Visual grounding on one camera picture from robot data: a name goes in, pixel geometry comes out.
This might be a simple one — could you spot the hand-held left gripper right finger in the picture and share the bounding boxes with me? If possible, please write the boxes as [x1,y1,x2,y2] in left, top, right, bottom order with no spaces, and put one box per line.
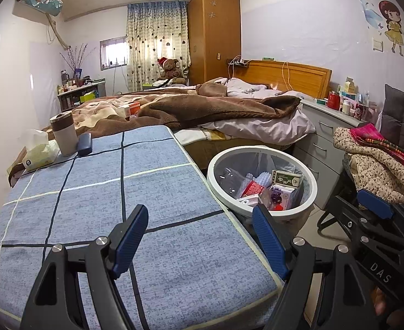
[252,204,376,330]

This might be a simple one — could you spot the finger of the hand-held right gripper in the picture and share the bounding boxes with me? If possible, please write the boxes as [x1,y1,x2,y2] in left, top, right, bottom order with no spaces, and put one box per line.
[357,189,394,220]
[332,195,404,252]

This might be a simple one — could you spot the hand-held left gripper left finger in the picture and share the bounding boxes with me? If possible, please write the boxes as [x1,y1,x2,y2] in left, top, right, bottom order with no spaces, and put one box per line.
[20,204,150,330]

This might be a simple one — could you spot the white round trash bin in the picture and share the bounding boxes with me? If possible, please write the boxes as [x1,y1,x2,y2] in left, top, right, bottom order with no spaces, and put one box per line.
[207,145,318,227]

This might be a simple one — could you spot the purple milk carton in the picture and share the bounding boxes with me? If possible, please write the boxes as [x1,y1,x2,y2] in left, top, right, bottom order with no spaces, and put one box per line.
[269,185,300,211]

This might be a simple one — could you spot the red medicine box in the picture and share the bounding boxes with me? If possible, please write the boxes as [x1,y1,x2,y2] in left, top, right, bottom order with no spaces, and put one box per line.
[238,180,268,207]

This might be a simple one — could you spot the lilac foam sleeve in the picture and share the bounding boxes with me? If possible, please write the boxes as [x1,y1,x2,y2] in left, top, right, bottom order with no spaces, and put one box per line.
[255,171,274,188]

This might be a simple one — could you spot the beige green box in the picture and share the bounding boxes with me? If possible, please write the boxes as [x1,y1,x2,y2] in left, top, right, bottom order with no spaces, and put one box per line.
[271,169,304,188]

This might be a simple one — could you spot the person's right hand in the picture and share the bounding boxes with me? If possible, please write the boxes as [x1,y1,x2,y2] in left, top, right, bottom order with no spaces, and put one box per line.
[374,289,391,317]

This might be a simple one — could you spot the red plaid cloth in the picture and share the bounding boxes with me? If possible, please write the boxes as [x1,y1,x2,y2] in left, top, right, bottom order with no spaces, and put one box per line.
[350,124,404,179]

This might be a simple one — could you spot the grey nightstand with drawers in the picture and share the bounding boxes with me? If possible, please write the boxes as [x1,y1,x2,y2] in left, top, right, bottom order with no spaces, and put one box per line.
[291,98,371,210]

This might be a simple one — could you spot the dark grey cushion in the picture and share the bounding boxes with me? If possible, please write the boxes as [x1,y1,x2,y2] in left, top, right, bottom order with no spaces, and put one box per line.
[381,83,404,145]

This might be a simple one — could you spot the dark blue glasses case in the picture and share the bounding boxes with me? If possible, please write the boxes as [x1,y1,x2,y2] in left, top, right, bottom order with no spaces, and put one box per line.
[77,133,93,157]

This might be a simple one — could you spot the red jar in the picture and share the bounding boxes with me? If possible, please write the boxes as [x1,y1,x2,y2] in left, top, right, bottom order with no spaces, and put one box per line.
[327,91,341,111]

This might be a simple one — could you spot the white tumbler with brown lid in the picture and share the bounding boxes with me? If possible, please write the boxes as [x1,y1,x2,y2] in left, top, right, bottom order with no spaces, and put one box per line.
[50,112,78,157]

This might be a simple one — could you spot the yellow bed sheet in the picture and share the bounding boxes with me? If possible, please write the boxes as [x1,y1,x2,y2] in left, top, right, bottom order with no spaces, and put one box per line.
[174,127,233,145]

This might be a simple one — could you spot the soft tissue pack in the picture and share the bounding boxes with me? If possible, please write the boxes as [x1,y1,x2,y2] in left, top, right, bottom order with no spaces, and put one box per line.
[20,129,61,172]

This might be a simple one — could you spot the orange and white box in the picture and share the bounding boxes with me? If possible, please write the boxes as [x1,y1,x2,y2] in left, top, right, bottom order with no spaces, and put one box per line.
[116,102,141,117]

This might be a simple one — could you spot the brown fleece blanket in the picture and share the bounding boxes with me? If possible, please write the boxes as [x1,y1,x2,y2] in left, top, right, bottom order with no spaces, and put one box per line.
[42,82,302,134]

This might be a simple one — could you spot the wooden bed headboard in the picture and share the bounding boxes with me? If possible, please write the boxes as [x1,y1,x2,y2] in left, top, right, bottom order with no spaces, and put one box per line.
[231,60,332,100]

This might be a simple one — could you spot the cluttered side desk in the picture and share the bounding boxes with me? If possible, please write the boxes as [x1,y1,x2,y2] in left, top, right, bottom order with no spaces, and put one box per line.
[57,77,107,112]

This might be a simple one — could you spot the brown teddy bear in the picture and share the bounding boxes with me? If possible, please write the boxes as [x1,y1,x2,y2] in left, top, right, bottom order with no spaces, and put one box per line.
[157,57,187,86]

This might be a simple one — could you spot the small window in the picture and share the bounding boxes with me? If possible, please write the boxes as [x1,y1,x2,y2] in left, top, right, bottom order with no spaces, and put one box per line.
[100,37,128,70]

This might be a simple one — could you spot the dried flower branches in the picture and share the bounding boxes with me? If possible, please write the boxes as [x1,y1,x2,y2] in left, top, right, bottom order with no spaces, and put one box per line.
[59,43,97,71]

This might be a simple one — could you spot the heart patterned curtain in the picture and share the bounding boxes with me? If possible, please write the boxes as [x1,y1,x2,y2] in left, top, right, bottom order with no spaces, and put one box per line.
[125,1,191,92]

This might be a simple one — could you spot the wooden wardrobe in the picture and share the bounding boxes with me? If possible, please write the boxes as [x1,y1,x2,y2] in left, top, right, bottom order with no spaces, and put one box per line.
[187,0,242,86]

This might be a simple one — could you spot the wrapped air conditioner pipe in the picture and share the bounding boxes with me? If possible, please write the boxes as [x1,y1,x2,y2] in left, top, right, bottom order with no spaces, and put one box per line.
[45,14,72,49]

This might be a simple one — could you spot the orange charging cable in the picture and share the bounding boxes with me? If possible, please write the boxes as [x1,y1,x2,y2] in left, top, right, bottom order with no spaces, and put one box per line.
[282,61,293,92]

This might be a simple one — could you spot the cartoon girl wall sticker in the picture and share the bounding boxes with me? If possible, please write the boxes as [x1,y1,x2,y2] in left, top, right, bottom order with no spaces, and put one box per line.
[377,1,404,56]

